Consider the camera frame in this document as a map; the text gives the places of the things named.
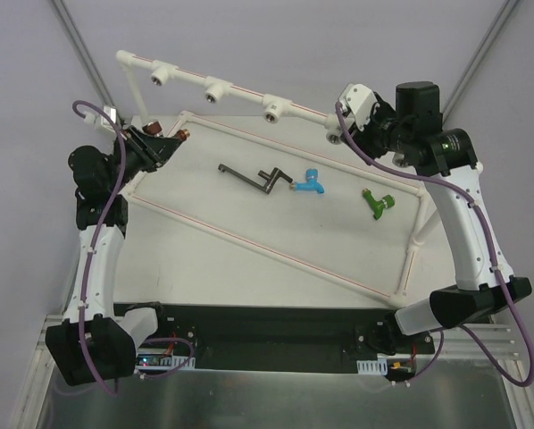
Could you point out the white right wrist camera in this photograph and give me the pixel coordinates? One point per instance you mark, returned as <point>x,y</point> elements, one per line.
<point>358,102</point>

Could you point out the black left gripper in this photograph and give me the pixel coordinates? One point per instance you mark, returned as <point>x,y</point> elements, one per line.
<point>142,149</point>

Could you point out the left white cable duct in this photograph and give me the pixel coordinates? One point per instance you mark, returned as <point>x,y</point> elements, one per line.
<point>158,362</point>

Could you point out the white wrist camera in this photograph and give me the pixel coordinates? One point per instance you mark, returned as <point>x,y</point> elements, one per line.
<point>99,122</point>
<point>358,102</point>

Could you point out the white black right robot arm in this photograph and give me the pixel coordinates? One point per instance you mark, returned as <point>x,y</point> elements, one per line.
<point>445,161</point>

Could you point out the right white cable duct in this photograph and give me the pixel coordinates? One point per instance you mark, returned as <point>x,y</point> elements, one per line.
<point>385,365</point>

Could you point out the white cable duct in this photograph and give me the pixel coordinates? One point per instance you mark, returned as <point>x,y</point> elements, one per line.
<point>158,362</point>
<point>385,365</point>

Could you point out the aluminium enclosure frame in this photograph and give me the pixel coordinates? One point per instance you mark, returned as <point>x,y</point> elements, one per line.
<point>307,50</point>

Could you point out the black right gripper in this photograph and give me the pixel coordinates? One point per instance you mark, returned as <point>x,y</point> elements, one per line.
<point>367,134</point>

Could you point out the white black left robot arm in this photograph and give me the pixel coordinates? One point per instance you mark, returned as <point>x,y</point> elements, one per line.
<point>97,259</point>

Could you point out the green plastic faucet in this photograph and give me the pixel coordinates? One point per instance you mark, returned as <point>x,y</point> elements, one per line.
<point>378,206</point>

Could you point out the blue plastic faucet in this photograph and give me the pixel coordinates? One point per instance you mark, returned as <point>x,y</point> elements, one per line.
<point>311,183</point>

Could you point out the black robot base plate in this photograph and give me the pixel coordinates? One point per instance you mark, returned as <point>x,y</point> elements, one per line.
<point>269,339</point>

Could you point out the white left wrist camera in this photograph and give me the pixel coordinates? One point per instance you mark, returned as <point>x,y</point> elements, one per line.
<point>99,122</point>

